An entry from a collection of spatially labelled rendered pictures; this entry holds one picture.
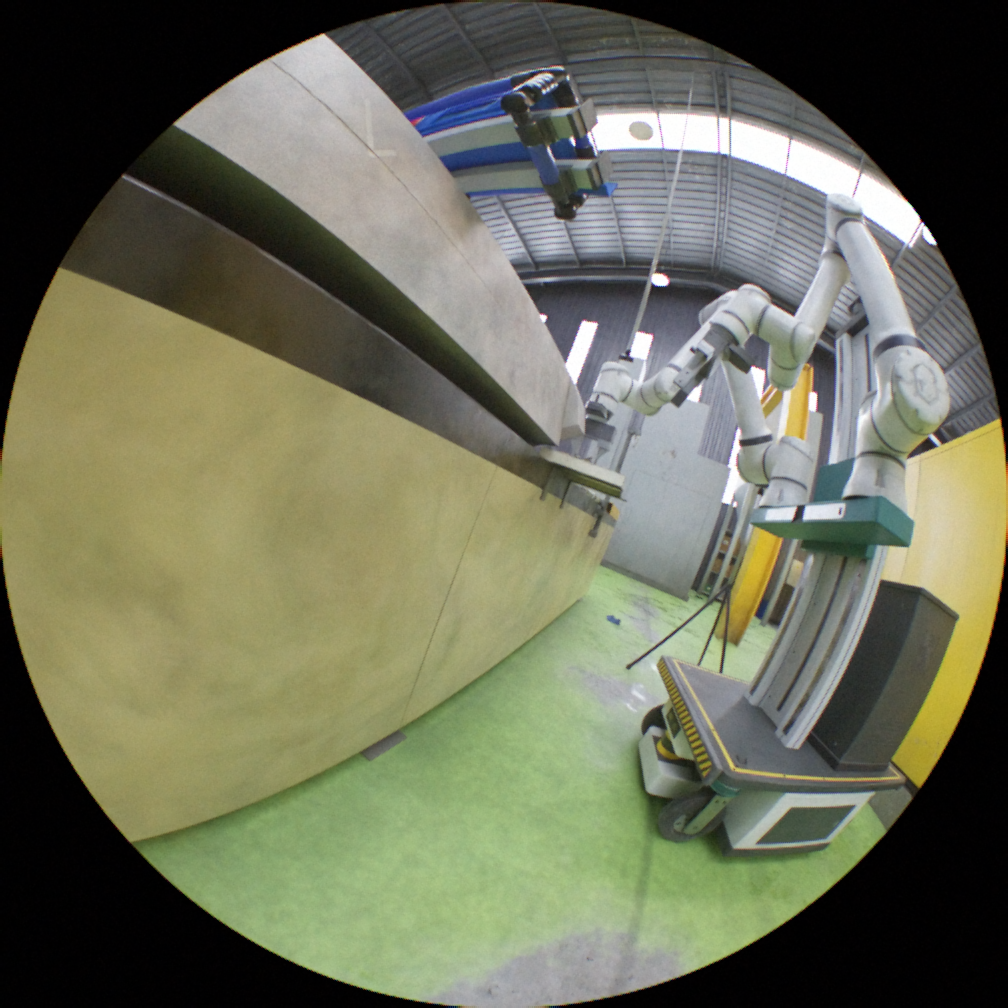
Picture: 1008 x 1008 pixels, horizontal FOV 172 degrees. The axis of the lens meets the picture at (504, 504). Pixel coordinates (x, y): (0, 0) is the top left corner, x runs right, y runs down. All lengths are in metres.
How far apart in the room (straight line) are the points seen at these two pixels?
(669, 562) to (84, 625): 6.38
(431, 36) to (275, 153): 9.55
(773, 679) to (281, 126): 1.49
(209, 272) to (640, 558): 6.29
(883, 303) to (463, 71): 9.46
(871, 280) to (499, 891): 1.46
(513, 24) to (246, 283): 9.15
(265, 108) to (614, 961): 1.14
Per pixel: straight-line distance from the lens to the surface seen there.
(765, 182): 10.30
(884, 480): 0.88
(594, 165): 0.57
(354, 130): 0.39
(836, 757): 1.16
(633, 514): 6.31
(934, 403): 0.81
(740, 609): 4.26
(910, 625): 1.11
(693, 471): 6.55
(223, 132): 0.32
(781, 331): 0.82
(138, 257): 0.28
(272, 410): 0.29
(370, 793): 0.80
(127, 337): 0.27
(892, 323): 0.92
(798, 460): 1.29
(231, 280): 0.28
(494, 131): 0.59
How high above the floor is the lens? 0.67
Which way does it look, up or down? 2 degrees down
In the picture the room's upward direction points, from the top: 21 degrees clockwise
